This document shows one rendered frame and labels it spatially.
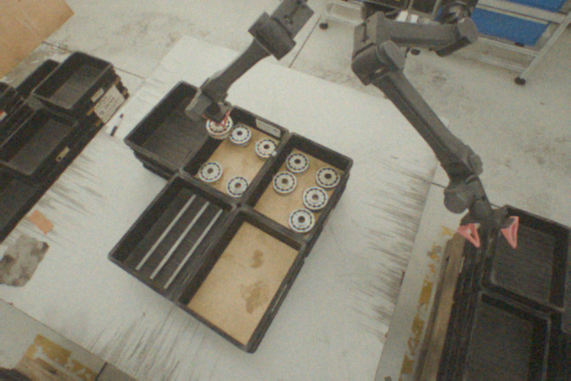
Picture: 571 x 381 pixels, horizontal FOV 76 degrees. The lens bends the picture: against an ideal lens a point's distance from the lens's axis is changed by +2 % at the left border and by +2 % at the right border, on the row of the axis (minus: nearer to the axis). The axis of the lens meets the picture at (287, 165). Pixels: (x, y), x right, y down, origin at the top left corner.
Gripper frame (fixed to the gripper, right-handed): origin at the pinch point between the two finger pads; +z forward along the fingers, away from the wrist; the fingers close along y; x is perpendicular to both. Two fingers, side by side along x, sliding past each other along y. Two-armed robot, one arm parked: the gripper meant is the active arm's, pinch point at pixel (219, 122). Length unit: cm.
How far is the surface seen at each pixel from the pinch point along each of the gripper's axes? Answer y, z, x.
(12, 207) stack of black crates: -115, 72, -76
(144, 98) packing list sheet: -66, 34, 8
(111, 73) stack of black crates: -113, 50, 18
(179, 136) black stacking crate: -24.3, 21.5, -6.0
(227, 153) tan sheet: 0.1, 22.0, -2.0
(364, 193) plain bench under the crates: 59, 37, 18
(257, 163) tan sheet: 14.2, 22.3, 0.6
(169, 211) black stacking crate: -3.7, 20.1, -36.2
